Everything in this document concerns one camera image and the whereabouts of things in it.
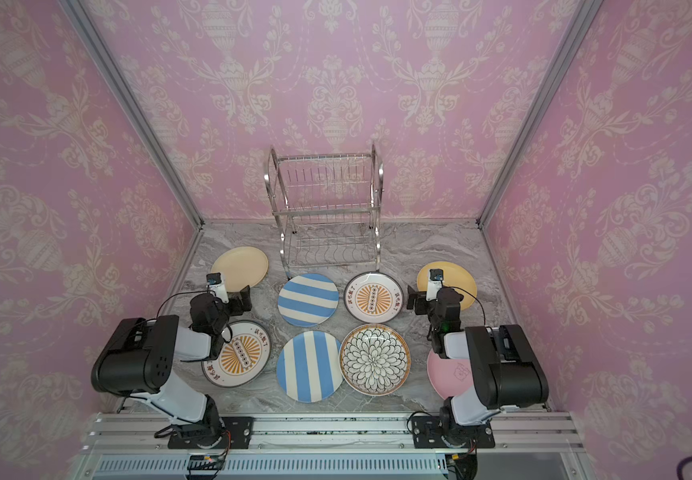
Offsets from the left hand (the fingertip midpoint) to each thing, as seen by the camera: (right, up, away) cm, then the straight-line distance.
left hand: (235, 287), depth 95 cm
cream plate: (-3, +6, +13) cm, 14 cm away
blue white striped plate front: (+25, -21, -9) cm, 34 cm away
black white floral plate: (+44, -20, -9) cm, 49 cm away
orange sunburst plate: (+44, -4, +5) cm, 45 cm away
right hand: (+61, +1, -1) cm, 61 cm away
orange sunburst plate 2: (+5, -20, -9) cm, 22 cm away
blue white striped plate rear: (+23, -5, +4) cm, 24 cm away
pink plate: (+64, -24, -12) cm, 70 cm away
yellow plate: (+72, +3, +8) cm, 73 cm away
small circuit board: (+1, -40, -22) cm, 46 cm away
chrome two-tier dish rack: (+28, +27, +14) cm, 42 cm away
